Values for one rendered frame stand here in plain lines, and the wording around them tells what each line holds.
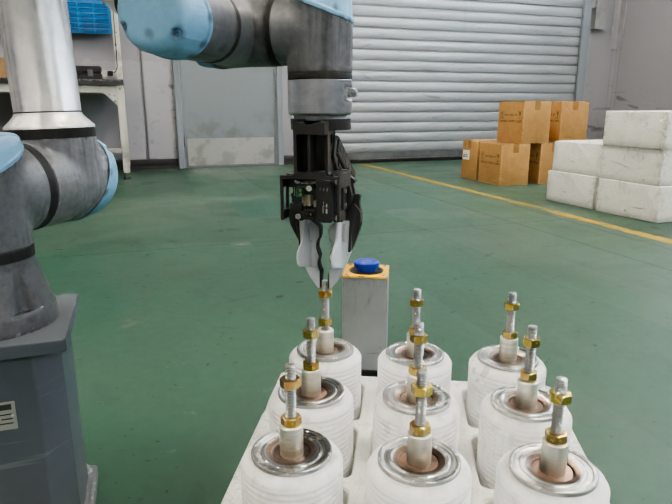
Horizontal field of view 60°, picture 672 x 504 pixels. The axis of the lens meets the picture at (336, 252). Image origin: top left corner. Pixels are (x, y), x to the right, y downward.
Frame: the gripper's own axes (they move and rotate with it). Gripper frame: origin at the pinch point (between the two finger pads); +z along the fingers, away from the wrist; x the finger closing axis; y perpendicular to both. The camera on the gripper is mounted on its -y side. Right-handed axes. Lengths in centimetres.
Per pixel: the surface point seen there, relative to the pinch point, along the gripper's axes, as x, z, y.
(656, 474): 48, 35, -21
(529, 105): 49, -22, -378
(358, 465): 7.3, 17.2, 14.3
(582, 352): 44, 35, -68
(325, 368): 1.1, 10.5, 5.0
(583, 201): 76, 32, -284
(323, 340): 0.0, 8.2, 1.7
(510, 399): 23.3, 10.2, 8.5
